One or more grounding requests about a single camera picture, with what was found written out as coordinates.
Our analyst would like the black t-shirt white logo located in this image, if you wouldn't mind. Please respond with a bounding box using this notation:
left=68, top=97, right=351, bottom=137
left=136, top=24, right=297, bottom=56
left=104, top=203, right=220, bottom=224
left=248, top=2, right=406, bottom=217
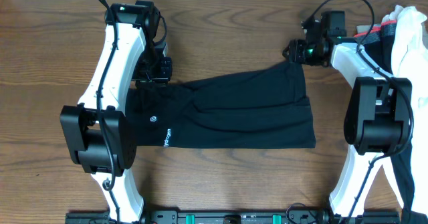
left=126, top=62, right=316, bottom=149

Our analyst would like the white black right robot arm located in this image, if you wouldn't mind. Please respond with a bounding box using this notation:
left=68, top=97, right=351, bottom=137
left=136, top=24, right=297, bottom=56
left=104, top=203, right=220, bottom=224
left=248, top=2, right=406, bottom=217
left=283, top=36, right=415, bottom=223

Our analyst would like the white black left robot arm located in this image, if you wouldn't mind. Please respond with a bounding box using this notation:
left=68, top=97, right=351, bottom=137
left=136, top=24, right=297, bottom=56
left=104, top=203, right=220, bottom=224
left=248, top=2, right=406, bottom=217
left=60, top=1, right=173, bottom=223

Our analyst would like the white crumpled garment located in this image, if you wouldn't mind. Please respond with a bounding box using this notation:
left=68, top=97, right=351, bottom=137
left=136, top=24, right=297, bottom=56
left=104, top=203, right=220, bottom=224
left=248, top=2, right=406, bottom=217
left=382, top=5, right=427, bottom=214

